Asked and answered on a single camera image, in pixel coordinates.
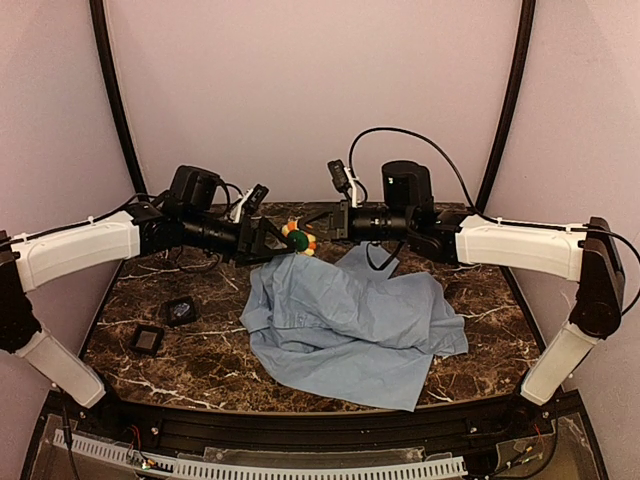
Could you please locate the plush sunflower brooch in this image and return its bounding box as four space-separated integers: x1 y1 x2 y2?
281 220 317 256

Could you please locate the light blue shirt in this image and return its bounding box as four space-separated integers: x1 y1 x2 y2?
241 248 469 411

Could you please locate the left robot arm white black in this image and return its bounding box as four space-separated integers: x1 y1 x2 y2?
1 165 294 408

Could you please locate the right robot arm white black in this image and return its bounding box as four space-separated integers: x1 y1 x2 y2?
297 160 625 406

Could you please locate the far black square tray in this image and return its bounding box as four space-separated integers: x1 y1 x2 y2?
161 296 199 328

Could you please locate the black square tray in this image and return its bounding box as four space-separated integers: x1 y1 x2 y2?
129 324 165 356
161 296 199 328

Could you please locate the near black square tray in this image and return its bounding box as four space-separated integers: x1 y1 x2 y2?
129 324 165 356

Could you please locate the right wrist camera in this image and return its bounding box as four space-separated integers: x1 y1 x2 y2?
327 159 359 208

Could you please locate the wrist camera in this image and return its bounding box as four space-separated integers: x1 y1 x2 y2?
228 184 269 224
327 159 359 208

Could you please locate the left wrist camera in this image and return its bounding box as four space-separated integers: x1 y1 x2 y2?
228 184 269 224

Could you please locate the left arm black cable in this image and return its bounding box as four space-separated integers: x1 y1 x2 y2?
9 182 251 274

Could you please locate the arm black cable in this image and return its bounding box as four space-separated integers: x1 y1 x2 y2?
348 126 640 316
9 182 251 274

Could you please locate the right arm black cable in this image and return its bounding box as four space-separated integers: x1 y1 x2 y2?
348 126 640 316

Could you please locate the white slotted cable duct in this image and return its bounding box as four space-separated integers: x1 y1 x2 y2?
72 435 468 479

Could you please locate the right black frame post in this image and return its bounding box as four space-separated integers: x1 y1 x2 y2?
475 0 537 213

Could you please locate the black frame post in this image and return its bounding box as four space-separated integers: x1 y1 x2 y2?
475 0 537 213
88 0 149 196

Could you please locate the left black frame post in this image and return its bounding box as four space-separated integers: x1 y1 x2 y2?
88 0 149 196

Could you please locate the black front table rail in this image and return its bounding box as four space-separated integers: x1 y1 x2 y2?
81 396 550 452

